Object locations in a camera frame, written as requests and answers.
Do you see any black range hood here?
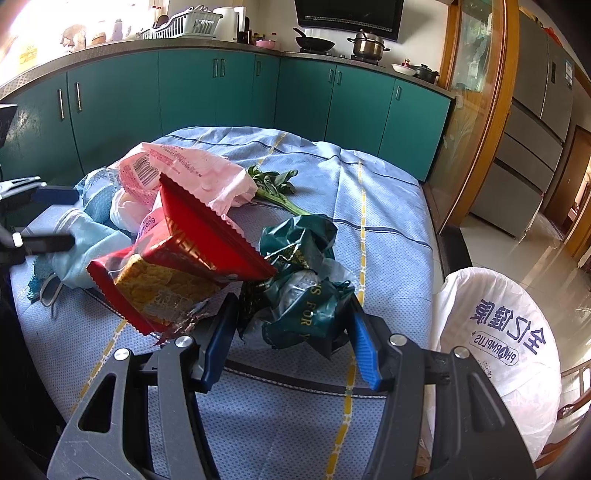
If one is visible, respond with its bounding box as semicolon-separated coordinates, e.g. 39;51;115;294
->
294;0;405;42

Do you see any teal kitchen cabinet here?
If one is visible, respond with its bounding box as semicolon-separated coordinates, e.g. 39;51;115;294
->
0;47;456;186

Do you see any wooden framed glass door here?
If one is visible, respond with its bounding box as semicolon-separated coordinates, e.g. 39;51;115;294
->
424;0;521;237

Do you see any white plastic wrapper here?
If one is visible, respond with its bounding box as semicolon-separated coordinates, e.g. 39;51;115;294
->
110;189;154;232

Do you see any black pot with lid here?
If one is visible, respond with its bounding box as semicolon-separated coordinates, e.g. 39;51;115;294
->
411;64;440;84

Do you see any pink plastic bag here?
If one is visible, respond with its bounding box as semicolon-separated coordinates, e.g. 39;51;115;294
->
113;142;258;232

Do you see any brown wooden door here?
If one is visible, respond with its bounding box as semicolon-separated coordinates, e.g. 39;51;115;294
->
542;126;591;260

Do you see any dark green plastic bag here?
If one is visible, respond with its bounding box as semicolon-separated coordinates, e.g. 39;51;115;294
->
238;215;366;361

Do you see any wooden chair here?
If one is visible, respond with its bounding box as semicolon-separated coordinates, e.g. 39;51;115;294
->
531;359;591;468

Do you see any red snack bag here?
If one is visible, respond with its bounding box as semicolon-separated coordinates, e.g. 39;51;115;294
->
87;173;279;335

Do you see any blue striped plastic bag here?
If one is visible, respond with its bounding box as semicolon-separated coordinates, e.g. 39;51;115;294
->
76;167;126;223

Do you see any green leafy vegetable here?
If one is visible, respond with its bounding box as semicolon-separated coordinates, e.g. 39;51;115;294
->
247;165;315;217

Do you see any brown object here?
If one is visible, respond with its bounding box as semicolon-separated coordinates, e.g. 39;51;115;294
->
60;25;86;49

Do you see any black wok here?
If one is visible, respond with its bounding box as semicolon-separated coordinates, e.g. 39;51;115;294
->
293;27;336;53

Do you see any light blue checked tablecloth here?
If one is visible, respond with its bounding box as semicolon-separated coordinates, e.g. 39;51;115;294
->
9;126;438;480

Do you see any white dish rack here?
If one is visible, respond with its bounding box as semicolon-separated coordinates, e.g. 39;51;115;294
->
137;6;223;41

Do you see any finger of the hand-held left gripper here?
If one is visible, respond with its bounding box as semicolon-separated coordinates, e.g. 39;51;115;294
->
0;176;80;207
0;228;75;267

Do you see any steel cooking pot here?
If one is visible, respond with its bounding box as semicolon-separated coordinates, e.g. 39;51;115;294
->
347;30;391;64

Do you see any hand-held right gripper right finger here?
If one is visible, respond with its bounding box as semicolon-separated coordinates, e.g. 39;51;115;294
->
348;295;539;480

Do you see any white kettle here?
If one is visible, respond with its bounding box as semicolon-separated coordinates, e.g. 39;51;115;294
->
212;6;246;44

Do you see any white printed plastic bag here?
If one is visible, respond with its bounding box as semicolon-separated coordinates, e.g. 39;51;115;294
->
427;267;563;468

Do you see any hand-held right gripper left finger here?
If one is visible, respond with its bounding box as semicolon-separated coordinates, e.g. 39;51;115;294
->
46;292;241;480

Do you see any silver refrigerator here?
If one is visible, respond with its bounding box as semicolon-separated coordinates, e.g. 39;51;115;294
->
470;9;588;239

